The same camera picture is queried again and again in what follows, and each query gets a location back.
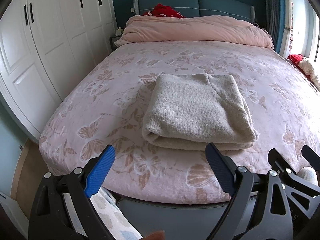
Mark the blue grey curtain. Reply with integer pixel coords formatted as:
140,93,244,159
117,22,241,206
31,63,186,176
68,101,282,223
266,0,293,58

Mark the person's right hand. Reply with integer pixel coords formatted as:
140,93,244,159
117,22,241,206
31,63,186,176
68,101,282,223
142,231,165,240

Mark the beige sweater with black hearts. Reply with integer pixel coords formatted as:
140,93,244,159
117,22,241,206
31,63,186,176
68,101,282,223
142,73,259,151

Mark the white wardrobe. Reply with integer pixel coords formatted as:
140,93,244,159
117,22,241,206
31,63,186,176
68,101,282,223
1,0,117,138

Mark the teal upholstered headboard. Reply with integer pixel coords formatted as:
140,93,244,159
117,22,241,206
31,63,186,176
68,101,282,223
133,0,255,24

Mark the person's patterned trouser leg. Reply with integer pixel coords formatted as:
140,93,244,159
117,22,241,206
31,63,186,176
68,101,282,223
90,187,143,240

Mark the red pillow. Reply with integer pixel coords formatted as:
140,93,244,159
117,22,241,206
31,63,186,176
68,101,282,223
143,3,184,18

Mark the red cloth on windowsill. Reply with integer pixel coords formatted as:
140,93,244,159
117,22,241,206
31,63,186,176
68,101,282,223
287,54,304,68

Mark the pink butterfly bed cover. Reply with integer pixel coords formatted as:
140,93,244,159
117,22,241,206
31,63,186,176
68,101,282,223
39,41,319,204

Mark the pink duvet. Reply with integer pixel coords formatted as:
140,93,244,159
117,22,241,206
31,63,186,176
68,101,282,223
115,15,274,49

